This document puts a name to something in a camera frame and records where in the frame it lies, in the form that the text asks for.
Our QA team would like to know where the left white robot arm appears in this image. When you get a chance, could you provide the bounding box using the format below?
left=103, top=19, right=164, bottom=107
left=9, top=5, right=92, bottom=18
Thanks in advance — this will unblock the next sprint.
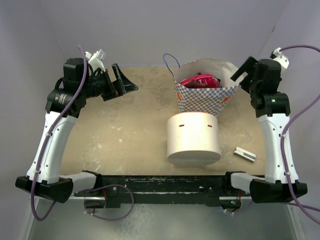
left=15, top=58, right=139, bottom=203

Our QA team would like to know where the purple cable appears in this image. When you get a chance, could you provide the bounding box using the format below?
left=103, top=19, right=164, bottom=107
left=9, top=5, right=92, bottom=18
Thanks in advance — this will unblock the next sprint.
left=30, top=44, right=134, bottom=221
left=223, top=44, right=320, bottom=215

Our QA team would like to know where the pink snack packet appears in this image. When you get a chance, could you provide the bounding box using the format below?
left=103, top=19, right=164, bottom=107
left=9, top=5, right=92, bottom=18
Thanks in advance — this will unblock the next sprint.
left=180, top=73, right=221, bottom=89

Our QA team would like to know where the blue checkered paper bag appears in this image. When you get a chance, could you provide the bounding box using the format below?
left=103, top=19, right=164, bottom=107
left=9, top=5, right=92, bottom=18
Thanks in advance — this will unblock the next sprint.
left=166, top=58, right=240, bottom=116

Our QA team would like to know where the white cylindrical container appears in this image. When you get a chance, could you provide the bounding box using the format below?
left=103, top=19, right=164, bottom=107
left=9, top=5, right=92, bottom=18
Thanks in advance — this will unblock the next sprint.
left=166, top=111, right=221, bottom=167

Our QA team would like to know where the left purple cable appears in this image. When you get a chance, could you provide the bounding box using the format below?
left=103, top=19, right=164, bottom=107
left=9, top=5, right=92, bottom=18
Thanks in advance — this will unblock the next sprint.
left=30, top=44, right=134, bottom=221

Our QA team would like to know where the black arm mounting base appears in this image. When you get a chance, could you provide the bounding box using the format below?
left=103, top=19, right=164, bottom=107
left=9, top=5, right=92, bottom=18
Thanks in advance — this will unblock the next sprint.
left=75, top=175, right=249, bottom=208

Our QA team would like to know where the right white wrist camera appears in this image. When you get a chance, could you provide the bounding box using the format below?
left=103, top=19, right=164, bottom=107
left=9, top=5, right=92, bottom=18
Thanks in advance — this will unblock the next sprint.
left=270, top=47, right=290, bottom=72

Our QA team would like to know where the aluminium rail frame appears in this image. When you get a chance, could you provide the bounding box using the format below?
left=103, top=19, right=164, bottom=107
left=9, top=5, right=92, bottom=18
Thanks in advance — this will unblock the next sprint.
left=20, top=197, right=306, bottom=240

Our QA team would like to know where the small white metal clip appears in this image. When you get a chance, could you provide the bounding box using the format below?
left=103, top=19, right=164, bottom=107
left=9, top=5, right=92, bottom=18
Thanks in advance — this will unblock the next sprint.
left=233, top=147, right=257, bottom=163

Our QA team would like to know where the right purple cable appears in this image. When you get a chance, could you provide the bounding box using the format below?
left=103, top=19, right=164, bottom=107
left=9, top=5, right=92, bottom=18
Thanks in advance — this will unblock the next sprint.
left=223, top=44, right=320, bottom=215

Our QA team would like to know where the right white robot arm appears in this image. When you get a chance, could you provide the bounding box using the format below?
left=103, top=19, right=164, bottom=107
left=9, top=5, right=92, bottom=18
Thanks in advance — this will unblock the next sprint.
left=222, top=56, right=308, bottom=204

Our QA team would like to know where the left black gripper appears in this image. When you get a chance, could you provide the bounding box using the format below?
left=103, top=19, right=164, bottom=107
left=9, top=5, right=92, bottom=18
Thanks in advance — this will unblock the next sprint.
left=81, top=63, right=138, bottom=102

